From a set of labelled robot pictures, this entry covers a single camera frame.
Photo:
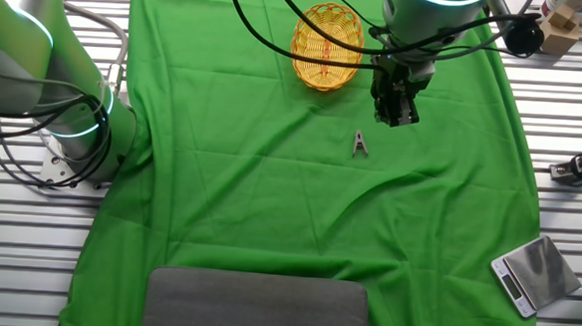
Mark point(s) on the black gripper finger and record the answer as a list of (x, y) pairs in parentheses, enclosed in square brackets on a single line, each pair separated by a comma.
[(404, 111), (381, 110)]

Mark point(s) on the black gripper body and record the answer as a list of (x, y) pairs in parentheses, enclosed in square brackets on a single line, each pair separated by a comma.
[(397, 79)]

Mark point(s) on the small silver metal clamp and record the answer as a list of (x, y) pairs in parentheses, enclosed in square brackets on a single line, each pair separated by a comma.
[(358, 140)]

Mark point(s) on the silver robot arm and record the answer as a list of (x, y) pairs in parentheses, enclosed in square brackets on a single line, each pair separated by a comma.
[(9, 18)]

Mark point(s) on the yellow wicker basket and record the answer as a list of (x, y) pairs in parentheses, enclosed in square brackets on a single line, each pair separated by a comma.
[(325, 72)]

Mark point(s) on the green cloth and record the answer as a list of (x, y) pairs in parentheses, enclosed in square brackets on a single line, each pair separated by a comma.
[(269, 207)]

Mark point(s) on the wooden block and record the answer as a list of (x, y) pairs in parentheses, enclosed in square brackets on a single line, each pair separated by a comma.
[(562, 42)]

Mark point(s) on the white bottle red label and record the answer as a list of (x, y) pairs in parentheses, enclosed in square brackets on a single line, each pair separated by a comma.
[(554, 3)]

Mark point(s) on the silver digital kitchen scale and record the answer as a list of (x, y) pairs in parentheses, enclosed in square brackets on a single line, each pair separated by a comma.
[(540, 271)]

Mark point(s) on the grey foam pad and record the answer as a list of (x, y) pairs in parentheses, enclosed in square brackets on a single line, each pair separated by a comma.
[(253, 306)]

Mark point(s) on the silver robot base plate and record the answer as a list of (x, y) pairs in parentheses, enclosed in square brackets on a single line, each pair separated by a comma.
[(56, 163)]

